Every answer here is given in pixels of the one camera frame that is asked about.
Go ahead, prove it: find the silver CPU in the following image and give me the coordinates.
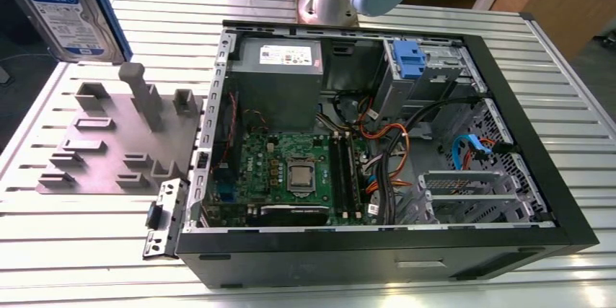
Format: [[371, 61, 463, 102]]
[[289, 166, 313, 186]]

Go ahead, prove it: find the metal card retention bracket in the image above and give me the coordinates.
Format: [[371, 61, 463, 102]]
[[143, 177, 189, 260]]

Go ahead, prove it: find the grey parts rack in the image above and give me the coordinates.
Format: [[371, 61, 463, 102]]
[[36, 62, 203, 197]]

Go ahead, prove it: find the black chair caster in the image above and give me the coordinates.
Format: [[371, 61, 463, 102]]
[[592, 25, 616, 49]]

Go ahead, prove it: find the blue plastic drive latch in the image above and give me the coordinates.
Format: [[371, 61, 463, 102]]
[[392, 39, 428, 80]]

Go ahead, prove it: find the hard disk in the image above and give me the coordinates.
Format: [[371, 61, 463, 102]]
[[0, 0, 135, 63]]

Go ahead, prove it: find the metal disk bay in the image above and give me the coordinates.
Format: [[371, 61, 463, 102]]
[[416, 170, 535, 225]]

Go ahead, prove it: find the blue data wire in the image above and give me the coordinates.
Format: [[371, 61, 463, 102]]
[[451, 133, 493, 172]]

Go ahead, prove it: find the black office chair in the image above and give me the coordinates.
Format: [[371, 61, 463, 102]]
[[0, 0, 52, 53]]

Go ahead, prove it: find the metal drive cage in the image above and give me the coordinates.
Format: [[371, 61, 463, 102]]
[[373, 36, 487, 121]]

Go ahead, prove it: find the CPU socket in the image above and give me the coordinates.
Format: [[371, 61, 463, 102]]
[[284, 156, 320, 199]]

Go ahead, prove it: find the black PC case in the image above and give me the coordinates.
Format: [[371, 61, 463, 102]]
[[175, 19, 600, 290]]

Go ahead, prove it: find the grey power supply unit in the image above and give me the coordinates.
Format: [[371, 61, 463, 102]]
[[225, 36, 324, 134]]

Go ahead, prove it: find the green motherboard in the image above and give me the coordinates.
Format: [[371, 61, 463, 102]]
[[204, 131, 381, 228]]

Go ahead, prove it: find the black RAM slot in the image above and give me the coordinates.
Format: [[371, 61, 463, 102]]
[[331, 133, 351, 219], [347, 133, 365, 219]]

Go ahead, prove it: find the orange yellow wire bundle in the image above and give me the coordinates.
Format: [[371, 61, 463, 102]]
[[359, 122, 416, 197]]

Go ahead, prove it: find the black graphics card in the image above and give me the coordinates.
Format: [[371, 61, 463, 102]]
[[244, 203, 333, 228]]

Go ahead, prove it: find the black cable bundle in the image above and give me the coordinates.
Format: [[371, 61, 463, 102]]
[[375, 95, 483, 225]]

